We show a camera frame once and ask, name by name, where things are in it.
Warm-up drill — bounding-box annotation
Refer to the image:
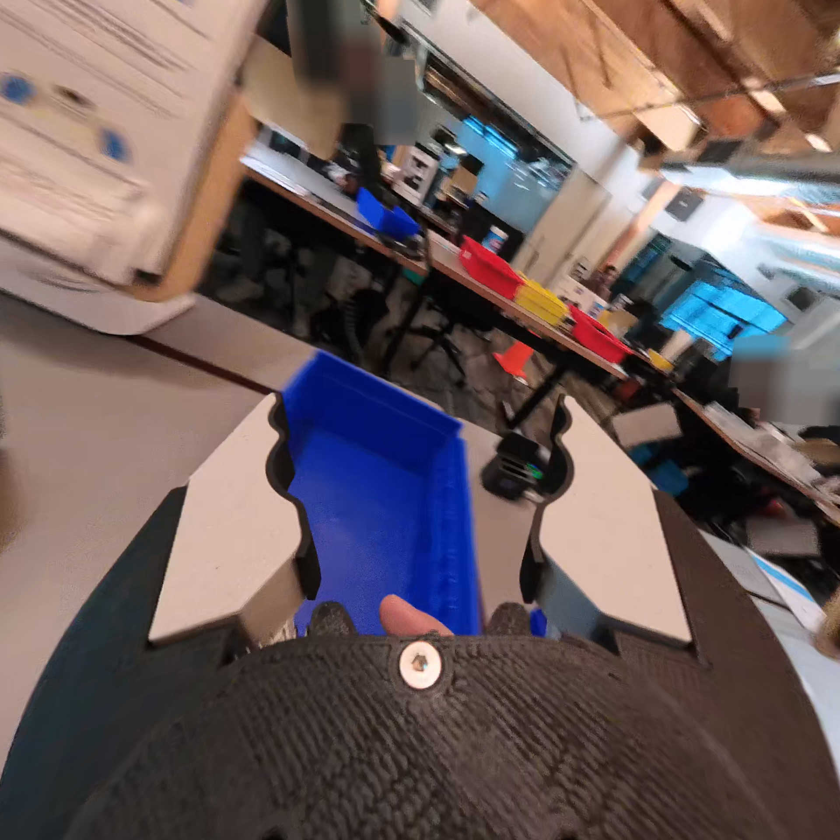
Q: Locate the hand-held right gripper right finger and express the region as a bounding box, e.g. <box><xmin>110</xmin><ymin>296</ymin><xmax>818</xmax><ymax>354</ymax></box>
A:
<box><xmin>520</xmin><ymin>395</ymin><xmax>693</xmax><ymax>645</ymax></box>

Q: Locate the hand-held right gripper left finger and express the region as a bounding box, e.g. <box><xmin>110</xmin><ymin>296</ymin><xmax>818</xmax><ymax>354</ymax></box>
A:
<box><xmin>150</xmin><ymin>392</ymin><xmax>321</xmax><ymax>649</ymax></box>

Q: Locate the blue plastic bin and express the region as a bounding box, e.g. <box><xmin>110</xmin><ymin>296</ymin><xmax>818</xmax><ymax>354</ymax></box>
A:
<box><xmin>281</xmin><ymin>350</ymin><xmax>549</xmax><ymax>639</ymax></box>

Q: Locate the person's left hand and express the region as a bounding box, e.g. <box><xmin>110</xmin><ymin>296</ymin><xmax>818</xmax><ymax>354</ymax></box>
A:
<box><xmin>380</xmin><ymin>594</ymin><xmax>455</xmax><ymax>637</ymax></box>

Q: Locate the black electronic device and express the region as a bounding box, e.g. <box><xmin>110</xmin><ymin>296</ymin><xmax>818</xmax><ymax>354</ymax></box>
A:
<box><xmin>481</xmin><ymin>432</ymin><xmax>571</xmax><ymax>503</ymax></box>

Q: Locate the cluttered wooden table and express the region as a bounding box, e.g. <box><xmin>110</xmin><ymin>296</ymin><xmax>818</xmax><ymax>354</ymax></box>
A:
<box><xmin>675</xmin><ymin>386</ymin><xmax>840</xmax><ymax>526</ymax></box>

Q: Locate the paper with blue stripe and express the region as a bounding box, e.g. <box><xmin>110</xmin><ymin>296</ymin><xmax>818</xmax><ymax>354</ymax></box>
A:
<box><xmin>745</xmin><ymin>550</ymin><xmax>829</xmax><ymax>632</ymax></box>

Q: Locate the orange traffic cone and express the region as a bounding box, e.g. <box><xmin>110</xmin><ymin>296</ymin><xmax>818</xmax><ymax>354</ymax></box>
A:
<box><xmin>493</xmin><ymin>341</ymin><xmax>536</xmax><ymax>385</ymax></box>

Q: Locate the red storage bin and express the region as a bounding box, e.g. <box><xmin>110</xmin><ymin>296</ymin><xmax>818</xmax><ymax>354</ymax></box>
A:
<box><xmin>568</xmin><ymin>305</ymin><xmax>635</xmax><ymax>364</ymax></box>
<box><xmin>458</xmin><ymin>236</ymin><xmax>527</xmax><ymax>300</ymax></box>

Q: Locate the white box with blue print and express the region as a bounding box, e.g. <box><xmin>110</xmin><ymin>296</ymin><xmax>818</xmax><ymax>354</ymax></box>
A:
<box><xmin>550</xmin><ymin>274</ymin><xmax>610</xmax><ymax>320</ymax></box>

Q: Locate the yellow storage bin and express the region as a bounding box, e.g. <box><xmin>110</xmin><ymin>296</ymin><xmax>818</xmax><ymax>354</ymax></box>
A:
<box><xmin>513</xmin><ymin>279</ymin><xmax>572</xmax><ymax>328</ymax></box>

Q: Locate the black office chair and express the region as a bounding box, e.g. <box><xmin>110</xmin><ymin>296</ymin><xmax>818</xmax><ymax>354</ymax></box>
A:
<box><xmin>384</xmin><ymin>289</ymin><xmax>468</xmax><ymax>389</ymax></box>

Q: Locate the wooden board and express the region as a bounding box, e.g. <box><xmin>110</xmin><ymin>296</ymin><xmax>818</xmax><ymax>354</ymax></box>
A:
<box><xmin>128</xmin><ymin>0</ymin><xmax>271</xmax><ymax>303</ymax></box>

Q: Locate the blue storage bin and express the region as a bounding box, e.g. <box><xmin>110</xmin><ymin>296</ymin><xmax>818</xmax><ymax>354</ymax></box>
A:
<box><xmin>356</xmin><ymin>188</ymin><xmax>421</xmax><ymax>238</ymax></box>

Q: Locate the printed instruction sheet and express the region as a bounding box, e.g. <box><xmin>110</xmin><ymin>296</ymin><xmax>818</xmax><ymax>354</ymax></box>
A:
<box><xmin>0</xmin><ymin>0</ymin><xmax>270</xmax><ymax>286</ymax></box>

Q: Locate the silver ventilation duct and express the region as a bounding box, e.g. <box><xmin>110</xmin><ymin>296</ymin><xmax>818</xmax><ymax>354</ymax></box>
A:
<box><xmin>658</xmin><ymin>152</ymin><xmax>840</xmax><ymax>199</ymax></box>

